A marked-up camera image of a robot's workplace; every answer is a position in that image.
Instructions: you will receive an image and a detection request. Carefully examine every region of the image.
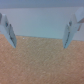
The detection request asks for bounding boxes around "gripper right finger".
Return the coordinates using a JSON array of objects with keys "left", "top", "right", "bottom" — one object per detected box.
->
[{"left": 62, "top": 7, "right": 84, "bottom": 50}]

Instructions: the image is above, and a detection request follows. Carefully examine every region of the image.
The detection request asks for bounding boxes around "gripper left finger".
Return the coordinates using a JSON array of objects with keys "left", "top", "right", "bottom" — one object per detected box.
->
[{"left": 0, "top": 12, "right": 18, "bottom": 49}]

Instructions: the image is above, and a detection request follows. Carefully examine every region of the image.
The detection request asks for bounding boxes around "white cabinet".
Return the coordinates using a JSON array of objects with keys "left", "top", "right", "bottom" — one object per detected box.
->
[{"left": 0, "top": 6, "right": 84, "bottom": 41}]

